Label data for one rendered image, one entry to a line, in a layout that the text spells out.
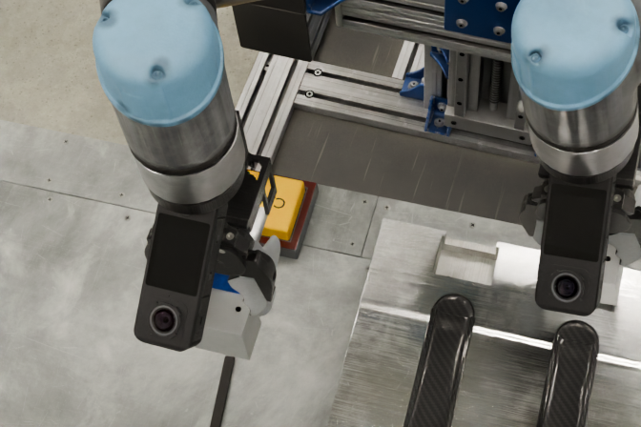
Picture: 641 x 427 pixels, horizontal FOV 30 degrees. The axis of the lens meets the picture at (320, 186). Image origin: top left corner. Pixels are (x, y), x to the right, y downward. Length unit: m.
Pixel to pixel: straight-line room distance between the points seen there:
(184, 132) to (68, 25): 1.72
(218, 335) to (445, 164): 0.98
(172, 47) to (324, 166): 1.24
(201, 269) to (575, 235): 0.27
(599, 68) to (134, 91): 0.27
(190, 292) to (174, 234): 0.04
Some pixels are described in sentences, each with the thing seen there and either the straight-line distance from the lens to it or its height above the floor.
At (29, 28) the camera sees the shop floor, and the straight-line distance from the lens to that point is 2.48.
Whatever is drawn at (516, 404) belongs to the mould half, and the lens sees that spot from 1.04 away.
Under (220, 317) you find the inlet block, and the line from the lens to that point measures 1.00.
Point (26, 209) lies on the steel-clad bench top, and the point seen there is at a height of 0.80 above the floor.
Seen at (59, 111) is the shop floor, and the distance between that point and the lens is 2.34.
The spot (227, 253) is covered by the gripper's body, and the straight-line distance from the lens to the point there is 0.89.
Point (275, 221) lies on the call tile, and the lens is 1.17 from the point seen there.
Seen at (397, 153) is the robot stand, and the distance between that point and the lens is 1.94.
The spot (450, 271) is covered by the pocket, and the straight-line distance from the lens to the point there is 1.11.
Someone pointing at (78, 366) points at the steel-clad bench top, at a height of 0.80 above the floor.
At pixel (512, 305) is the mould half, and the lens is 1.07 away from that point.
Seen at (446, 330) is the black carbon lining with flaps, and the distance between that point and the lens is 1.06.
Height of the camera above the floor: 1.86
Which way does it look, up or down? 60 degrees down
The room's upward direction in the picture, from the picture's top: 8 degrees counter-clockwise
